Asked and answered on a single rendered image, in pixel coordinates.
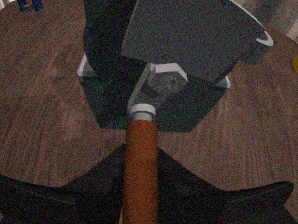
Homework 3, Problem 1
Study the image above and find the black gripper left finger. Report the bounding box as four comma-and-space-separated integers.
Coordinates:
0, 144, 125, 224

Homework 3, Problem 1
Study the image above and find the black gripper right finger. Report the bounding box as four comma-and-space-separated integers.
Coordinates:
158, 148, 294, 224

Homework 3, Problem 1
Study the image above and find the small yellow block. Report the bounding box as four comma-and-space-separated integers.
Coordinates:
293, 55, 298, 75

